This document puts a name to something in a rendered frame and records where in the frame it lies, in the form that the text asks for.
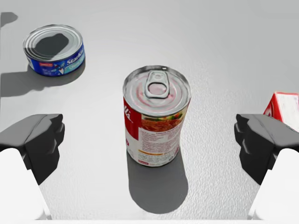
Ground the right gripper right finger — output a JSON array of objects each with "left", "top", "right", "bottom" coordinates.
[{"left": 234, "top": 113, "right": 299, "bottom": 221}]

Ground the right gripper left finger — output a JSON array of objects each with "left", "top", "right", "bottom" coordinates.
[{"left": 0, "top": 113, "right": 65, "bottom": 221}]

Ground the blue flat can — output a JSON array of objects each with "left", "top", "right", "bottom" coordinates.
[{"left": 22, "top": 24, "right": 86, "bottom": 77}]

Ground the red and white can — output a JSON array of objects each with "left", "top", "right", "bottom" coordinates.
[{"left": 122, "top": 65, "right": 192, "bottom": 168}]

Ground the red carton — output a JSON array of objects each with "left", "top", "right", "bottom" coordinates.
[{"left": 263, "top": 91, "right": 299, "bottom": 133}]

